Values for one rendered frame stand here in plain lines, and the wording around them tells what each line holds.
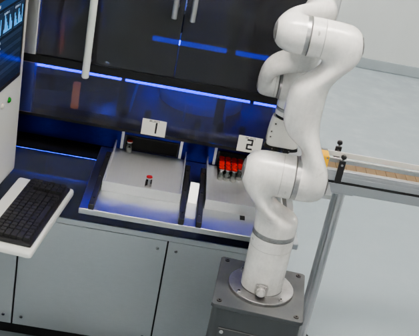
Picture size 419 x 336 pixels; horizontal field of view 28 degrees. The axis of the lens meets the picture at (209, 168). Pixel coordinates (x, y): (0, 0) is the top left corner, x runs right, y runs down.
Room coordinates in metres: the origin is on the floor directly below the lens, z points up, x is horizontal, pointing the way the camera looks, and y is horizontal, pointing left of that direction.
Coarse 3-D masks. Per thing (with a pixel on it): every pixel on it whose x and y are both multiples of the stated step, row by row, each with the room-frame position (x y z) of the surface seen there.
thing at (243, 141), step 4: (240, 136) 2.70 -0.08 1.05; (244, 136) 2.70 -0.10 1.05; (240, 140) 2.70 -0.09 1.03; (244, 140) 2.70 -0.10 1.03; (256, 140) 2.70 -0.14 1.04; (260, 140) 2.70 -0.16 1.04; (240, 144) 2.70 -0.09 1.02; (244, 144) 2.70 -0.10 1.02; (256, 144) 2.70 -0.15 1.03; (260, 144) 2.70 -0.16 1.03; (236, 148) 2.70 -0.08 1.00; (240, 148) 2.70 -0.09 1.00; (244, 148) 2.70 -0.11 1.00; (252, 148) 2.70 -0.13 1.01; (256, 148) 2.70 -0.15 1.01; (260, 148) 2.70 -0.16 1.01; (248, 152) 2.70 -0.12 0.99
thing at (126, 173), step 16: (112, 160) 2.65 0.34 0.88; (128, 160) 2.68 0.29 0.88; (144, 160) 2.70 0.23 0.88; (160, 160) 2.73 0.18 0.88; (176, 160) 2.75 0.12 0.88; (112, 176) 2.53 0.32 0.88; (128, 176) 2.55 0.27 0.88; (144, 176) 2.57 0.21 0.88; (160, 176) 2.60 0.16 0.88; (176, 176) 2.62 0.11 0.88; (128, 192) 2.42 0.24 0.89; (144, 192) 2.42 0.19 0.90; (160, 192) 2.43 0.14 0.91; (176, 192) 2.50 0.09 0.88
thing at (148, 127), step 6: (144, 120) 2.68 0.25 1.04; (150, 120) 2.68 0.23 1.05; (156, 120) 2.68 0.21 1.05; (144, 126) 2.68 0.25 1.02; (150, 126) 2.68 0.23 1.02; (162, 126) 2.68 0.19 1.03; (144, 132) 2.68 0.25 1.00; (150, 132) 2.68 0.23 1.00; (156, 132) 2.68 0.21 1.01; (162, 132) 2.68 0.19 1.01
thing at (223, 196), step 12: (216, 168) 2.75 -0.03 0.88; (216, 180) 2.65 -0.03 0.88; (216, 192) 2.56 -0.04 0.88; (228, 192) 2.58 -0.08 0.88; (240, 192) 2.60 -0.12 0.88; (204, 204) 2.45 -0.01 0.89; (216, 204) 2.43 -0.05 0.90; (228, 204) 2.43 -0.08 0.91; (240, 204) 2.51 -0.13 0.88; (252, 204) 2.52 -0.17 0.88; (252, 216) 2.44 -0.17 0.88
